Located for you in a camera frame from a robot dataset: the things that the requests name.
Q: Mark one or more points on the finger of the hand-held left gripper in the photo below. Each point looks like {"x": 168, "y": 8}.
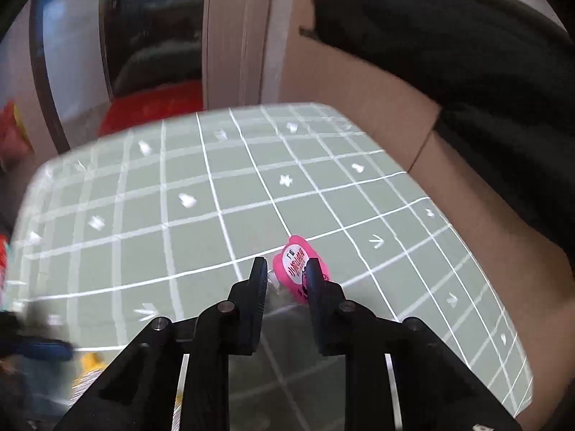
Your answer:
{"x": 40, "y": 350}

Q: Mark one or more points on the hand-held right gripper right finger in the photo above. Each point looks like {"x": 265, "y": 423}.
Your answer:
{"x": 320, "y": 305}

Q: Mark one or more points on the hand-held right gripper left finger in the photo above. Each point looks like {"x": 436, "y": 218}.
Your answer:
{"x": 255, "y": 301}

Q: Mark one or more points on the pink lid jelly cup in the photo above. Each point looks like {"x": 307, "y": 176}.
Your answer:
{"x": 294, "y": 262}

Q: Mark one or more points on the yellow snack wrapper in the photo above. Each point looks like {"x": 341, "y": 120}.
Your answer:
{"x": 92, "y": 362}

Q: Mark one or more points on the green checked tablecloth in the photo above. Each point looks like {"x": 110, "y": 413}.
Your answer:
{"x": 179, "y": 233}

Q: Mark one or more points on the red orange snack bag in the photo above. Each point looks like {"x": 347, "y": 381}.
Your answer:
{"x": 11, "y": 134}

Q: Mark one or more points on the red doormat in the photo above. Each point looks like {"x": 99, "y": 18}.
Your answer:
{"x": 148, "y": 107}

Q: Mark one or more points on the black cloth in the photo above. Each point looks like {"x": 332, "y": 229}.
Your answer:
{"x": 449, "y": 54}

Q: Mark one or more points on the dark framed glass door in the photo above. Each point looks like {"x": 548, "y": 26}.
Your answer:
{"x": 152, "y": 31}

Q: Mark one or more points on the wooden door frame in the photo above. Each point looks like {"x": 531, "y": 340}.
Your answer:
{"x": 233, "y": 31}

